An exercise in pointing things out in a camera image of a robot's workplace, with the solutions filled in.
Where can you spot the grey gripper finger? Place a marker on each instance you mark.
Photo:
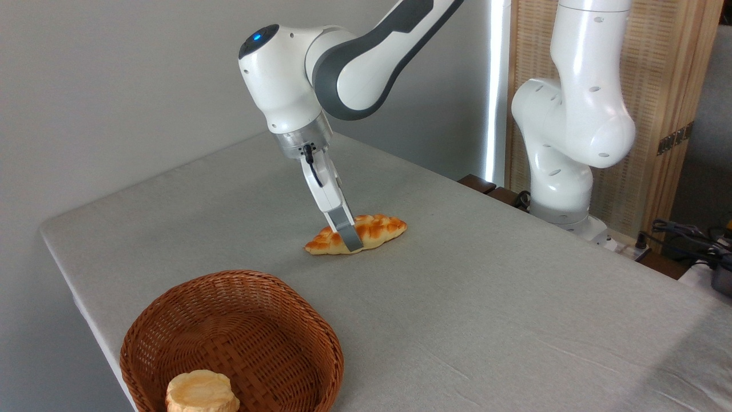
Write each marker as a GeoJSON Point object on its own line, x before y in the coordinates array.
{"type": "Point", "coordinates": [347, 229]}

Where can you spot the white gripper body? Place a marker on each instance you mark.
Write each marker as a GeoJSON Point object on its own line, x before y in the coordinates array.
{"type": "Point", "coordinates": [327, 186]}

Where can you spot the braided golden bread loaf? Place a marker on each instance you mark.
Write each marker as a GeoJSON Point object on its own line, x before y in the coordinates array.
{"type": "Point", "coordinates": [380, 229]}

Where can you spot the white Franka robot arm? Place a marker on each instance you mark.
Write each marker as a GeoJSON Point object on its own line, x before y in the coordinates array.
{"type": "Point", "coordinates": [572, 114]}

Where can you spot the brown woven wicker basket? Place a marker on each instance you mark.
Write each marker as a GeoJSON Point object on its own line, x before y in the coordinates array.
{"type": "Point", "coordinates": [257, 337]}

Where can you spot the round pale bread bun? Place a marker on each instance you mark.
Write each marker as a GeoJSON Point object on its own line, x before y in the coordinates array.
{"type": "Point", "coordinates": [201, 392]}

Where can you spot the dark brown wooden block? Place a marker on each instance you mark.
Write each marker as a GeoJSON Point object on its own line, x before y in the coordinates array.
{"type": "Point", "coordinates": [477, 183]}
{"type": "Point", "coordinates": [506, 196]}

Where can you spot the grey tablecloth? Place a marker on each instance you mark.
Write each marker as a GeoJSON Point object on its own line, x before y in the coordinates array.
{"type": "Point", "coordinates": [486, 315]}

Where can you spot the white power strip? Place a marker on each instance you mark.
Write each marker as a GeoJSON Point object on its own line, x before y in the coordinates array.
{"type": "Point", "coordinates": [626, 247]}

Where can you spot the dark metal screen hinge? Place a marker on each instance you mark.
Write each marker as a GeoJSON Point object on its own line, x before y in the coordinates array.
{"type": "Point", "coordinates": [675, 138]}

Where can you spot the wooden folding screen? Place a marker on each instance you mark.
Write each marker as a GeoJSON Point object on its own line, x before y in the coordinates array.
{"type": "Point", "coordinates": [657, 68]}

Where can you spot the shiny silver vertical post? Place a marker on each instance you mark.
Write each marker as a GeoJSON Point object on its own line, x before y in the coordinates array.
{"type": "Point", "coordinates": [497, 86]}

